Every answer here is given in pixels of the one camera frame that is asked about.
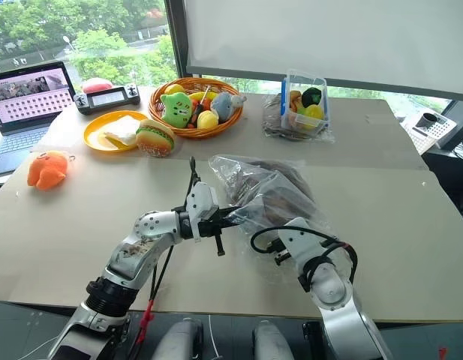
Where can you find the black cup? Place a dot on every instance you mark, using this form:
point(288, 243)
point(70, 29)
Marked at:
point(429, 120)

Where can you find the red and white plush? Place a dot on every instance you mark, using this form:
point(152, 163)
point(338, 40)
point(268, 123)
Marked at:
point(97, 85)

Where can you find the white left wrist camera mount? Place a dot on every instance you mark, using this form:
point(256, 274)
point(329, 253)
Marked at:
point(201, 202)

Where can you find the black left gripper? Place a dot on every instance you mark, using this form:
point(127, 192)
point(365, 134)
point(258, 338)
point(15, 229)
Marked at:
point(208, 228)

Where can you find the orange wicker basket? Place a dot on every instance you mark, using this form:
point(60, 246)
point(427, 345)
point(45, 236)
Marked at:
point(201, 133)

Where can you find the black window pillar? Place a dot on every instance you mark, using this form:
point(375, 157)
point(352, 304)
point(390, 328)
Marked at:
point(176, 37)

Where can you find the yellow toy fruit slice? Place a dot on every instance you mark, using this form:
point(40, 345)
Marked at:
point(314, 112)

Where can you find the brown round cloth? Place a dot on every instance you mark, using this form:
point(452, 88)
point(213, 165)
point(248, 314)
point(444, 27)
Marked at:
point(283, 195)

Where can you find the black handheld controller with screen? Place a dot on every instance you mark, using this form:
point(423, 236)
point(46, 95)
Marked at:
point(107, 98)

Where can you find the orange toy bread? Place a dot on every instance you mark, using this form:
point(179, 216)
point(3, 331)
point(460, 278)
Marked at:
point(295, 100)

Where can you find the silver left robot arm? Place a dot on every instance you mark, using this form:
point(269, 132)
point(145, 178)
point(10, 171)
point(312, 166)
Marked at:
point(148, 228)

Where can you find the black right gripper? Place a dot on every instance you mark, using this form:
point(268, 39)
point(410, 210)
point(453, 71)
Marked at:
point(280, 252)

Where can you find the grey plush shark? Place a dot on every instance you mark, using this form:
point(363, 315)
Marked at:
point(223, 105)

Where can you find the open grey laptop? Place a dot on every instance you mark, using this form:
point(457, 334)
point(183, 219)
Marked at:
point(28, 101)

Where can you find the white roller blind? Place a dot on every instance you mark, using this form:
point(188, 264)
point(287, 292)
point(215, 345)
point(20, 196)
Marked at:
point(328, 37)

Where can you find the yellow plastic plate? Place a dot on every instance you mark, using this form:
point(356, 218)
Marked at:
point(94, 138)

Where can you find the round yellow toy fruit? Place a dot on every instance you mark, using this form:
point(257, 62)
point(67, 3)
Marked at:
point(207, 119)

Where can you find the toy hamburger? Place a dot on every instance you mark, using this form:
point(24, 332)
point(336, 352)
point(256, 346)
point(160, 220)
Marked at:
point(156, 138)

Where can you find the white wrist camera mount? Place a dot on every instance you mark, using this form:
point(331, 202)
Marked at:
point(201, 202)
point(302, 240)

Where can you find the black and red screwdriver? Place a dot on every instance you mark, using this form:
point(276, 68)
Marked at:
point(200, 108)

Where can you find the yellow toy lemon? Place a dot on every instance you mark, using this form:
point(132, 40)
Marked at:
point(175, 89)

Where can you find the orange plush toy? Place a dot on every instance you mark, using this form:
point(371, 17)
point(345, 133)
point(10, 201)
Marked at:
point(47, 170)

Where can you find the small orange toy carrot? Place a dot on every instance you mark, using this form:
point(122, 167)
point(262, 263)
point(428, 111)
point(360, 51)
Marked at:
point(192, 125)

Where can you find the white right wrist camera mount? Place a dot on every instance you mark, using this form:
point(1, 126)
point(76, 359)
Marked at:
point(302, 240)

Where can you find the white perforated desk organizer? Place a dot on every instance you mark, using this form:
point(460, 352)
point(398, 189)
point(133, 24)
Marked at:
point(447, 129)

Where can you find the clear plastic bag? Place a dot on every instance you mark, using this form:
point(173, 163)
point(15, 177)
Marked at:
point(231, 172)

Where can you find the black office chair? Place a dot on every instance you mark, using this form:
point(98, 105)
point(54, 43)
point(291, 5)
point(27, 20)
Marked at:
point(452, 176)

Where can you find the silver rounded robot leg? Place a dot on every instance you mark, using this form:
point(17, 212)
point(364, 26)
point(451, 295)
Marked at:
point(180, 341)
point(270, 341)

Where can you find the black and green toy fruit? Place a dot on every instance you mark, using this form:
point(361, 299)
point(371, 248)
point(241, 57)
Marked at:
point(312, 96)

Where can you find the clear plastic storage box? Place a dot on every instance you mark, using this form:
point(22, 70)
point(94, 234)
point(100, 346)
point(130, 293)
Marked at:
point(321, 117)

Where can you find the green plush cat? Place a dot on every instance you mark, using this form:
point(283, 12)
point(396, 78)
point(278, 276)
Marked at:
point(176, 110)

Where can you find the yellow toy banana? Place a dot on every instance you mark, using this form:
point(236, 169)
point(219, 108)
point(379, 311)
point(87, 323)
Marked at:
point(208, 96)

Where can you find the white folded cloth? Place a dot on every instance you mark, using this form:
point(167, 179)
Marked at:
point(122, 129)

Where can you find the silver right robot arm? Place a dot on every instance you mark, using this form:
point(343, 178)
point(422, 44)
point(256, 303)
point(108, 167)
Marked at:
point(336, 292)

